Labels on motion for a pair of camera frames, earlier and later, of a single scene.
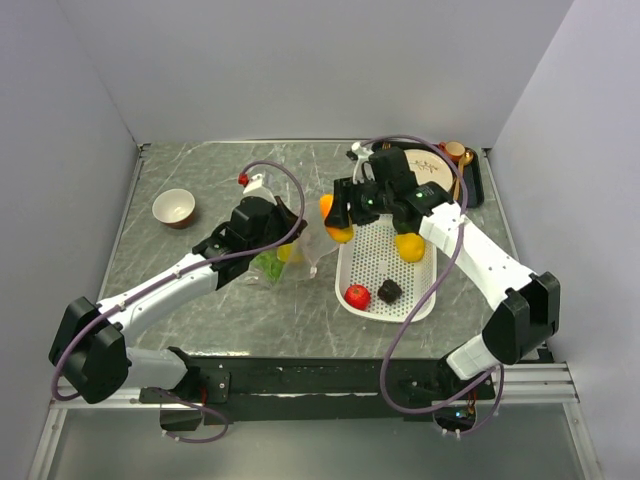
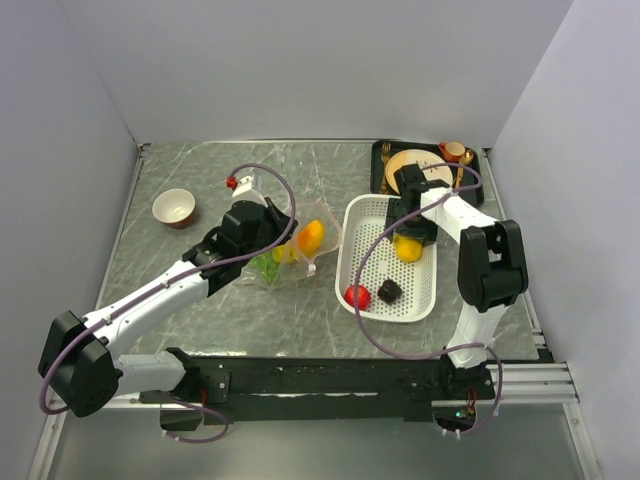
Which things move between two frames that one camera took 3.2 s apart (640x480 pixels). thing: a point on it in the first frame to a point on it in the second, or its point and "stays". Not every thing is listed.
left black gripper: x=288 y=219 stays
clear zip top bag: x=293 y=262 stays
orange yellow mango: x=337 y=234 to x=311 y=237
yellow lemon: x=289 y=253 stays
